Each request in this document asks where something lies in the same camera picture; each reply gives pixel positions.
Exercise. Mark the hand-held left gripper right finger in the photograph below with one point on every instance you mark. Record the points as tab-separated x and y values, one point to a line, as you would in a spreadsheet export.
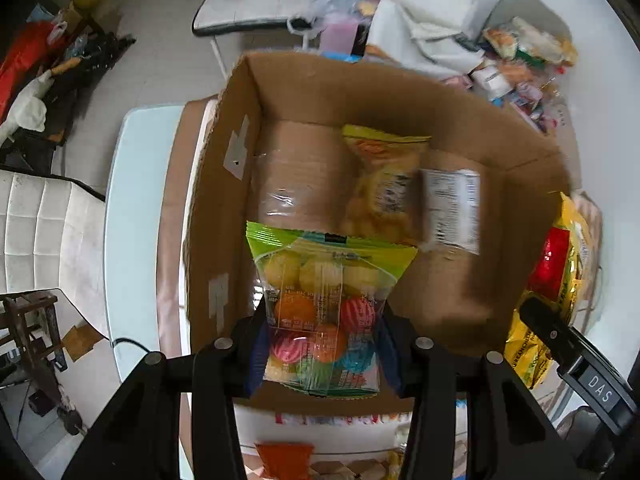
391	360

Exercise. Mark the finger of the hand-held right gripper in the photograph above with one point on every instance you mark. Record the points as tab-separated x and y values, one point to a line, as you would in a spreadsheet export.
547	327

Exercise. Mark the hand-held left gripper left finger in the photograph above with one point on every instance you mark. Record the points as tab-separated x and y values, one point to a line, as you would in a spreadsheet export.
259	360

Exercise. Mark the green packet of colourful balls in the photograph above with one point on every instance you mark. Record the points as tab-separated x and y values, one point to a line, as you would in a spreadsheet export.
320	305

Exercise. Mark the large cardboard box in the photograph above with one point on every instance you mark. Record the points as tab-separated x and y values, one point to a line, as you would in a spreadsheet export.
300	170

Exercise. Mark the yellow and red snack bag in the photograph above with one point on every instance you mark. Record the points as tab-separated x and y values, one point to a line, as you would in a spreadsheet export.
555	265

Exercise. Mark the pink and white snack packet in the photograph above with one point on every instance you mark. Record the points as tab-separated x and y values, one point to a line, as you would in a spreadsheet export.
345	418

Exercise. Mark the orange snack packet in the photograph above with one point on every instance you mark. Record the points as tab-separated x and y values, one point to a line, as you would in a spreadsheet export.
285	460

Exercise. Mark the clear packet with white label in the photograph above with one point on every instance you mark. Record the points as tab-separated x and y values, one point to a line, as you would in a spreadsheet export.
450	207

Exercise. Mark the yellow puff snack packet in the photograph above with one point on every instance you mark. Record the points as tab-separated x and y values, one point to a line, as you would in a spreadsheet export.
385	190

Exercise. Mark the brown cardboard piece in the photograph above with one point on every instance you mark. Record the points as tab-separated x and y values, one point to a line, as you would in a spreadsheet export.
80	342

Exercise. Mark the dark wooden stool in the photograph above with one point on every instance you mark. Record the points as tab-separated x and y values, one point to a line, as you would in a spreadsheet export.
40	350

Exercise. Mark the white tufted chair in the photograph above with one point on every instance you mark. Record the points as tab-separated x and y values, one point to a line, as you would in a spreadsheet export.
45	240

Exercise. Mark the pile of snack packets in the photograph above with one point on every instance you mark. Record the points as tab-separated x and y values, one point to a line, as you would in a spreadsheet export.
525	60

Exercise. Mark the white cloth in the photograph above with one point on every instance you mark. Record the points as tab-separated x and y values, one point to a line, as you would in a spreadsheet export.
425	15

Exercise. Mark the white goose plush toy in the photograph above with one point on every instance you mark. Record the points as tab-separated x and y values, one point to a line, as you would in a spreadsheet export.
30	105

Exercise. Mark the pile of black bags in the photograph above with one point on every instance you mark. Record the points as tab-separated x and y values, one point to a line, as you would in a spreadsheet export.
90	60

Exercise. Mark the white chair with black rim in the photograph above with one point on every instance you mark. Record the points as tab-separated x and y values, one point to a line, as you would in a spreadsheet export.
240	5

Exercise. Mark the clear plastic bag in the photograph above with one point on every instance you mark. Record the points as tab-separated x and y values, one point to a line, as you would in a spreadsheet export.
335	0

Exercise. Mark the red plastic bag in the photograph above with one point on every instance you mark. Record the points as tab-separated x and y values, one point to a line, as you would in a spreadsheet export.
25	55

